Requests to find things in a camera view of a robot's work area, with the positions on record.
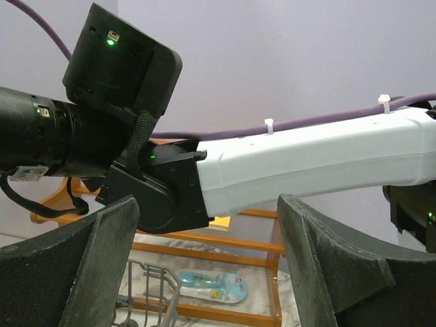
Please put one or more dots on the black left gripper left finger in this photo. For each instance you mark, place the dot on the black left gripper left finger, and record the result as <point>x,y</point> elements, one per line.
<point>69,276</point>

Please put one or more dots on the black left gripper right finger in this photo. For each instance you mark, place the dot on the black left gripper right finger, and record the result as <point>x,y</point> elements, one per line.
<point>343,277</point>

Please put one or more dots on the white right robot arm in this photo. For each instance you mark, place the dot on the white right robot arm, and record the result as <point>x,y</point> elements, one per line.
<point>119,82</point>

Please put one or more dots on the blue patterned clear dish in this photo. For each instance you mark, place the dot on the blue patterned clear dish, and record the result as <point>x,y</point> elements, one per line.
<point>224,287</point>

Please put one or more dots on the wooden dish drying rack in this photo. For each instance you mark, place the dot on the wooden dish drying rack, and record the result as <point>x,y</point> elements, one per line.
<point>254,254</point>

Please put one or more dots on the yellow paper sheet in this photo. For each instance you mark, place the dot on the yellow paper sheet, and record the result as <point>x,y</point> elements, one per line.
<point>220,224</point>

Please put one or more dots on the grey wire dish rack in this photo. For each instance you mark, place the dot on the grey wire dish rack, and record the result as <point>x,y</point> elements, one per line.
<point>148,296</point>

